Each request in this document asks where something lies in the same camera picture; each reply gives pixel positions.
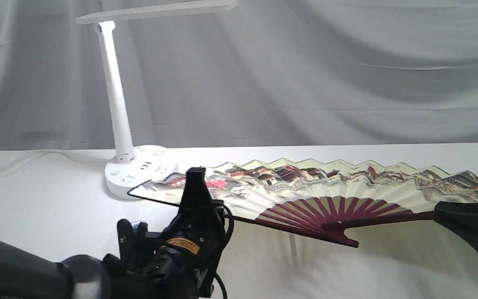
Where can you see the painted folding paper fan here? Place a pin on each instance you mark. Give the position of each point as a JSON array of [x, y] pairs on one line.
[[322, 200]]

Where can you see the grey backdrop curtain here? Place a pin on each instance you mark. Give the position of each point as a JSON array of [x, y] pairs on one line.
[[266, 73]]

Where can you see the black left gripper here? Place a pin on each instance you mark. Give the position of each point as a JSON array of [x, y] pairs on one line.
[[181, 261]]

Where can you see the white desk lamp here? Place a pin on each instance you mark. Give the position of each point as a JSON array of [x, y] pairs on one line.
[[132, 165]]

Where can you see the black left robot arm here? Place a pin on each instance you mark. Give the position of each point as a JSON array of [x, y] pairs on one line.
[[26, 276]]

